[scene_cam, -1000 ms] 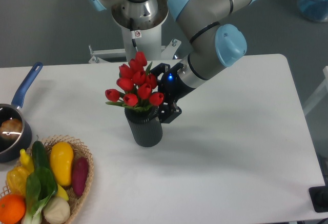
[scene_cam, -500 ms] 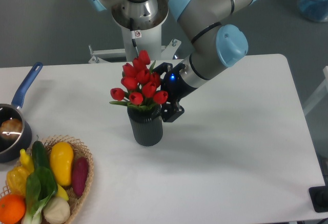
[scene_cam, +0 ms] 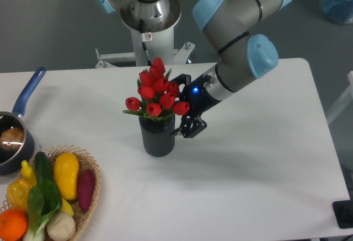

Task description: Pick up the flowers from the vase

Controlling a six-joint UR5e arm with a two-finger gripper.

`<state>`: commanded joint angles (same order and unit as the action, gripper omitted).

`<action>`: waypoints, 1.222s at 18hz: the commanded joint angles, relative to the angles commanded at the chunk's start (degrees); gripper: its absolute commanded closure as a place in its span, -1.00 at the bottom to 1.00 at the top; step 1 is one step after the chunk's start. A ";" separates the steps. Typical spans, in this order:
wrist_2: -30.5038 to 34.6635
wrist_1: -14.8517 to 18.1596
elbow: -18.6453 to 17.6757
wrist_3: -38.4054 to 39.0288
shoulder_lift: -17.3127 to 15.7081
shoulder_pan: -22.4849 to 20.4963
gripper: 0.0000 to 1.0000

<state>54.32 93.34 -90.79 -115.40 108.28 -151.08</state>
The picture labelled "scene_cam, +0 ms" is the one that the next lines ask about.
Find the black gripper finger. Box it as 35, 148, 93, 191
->
169, 74, 191, 85
170, 115, 207, 138

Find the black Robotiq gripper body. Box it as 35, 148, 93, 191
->
180, 76, 220, 116

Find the red tulip bouquet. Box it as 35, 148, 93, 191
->
123, 57, 190, 122

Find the dark grey ribbed vase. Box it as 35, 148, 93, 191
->
139, 116, 175, 157

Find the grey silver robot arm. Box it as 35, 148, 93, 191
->
96, 0, 292, 138

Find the purple sweet potato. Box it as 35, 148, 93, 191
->
77, 169, 95, 212

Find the yellow mango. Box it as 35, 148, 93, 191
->
54, 152, 79, 201

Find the woven wicker basket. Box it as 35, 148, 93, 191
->
1, 146, 101, 240

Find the dark green cucumber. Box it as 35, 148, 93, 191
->
34, 151, 55, 183

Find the green bok choy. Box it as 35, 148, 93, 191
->
23, 179, 62, 240

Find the beige garlic bulb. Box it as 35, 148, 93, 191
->
46, 212, 76, 241

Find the blue transparent container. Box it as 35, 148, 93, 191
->
320, 0, 352, 24

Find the black device at edge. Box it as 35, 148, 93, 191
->
332, 200, 352, 229

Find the brown bun in saucepan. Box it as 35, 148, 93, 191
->
1, 127, 24, 151

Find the yellow bell pepper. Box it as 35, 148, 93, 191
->
7, 179, 31, 212

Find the orange fruit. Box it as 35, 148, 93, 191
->
1, 208, 28, 240

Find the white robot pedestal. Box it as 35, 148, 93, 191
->
95, 28, 195, 68

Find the black cable on pedestal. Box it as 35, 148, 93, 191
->
139, 19, 152, 67

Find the white frame at right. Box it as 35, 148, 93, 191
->
325, 71, 352, 125

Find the blue handled saucepan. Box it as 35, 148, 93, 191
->
1, 67, 46, 175

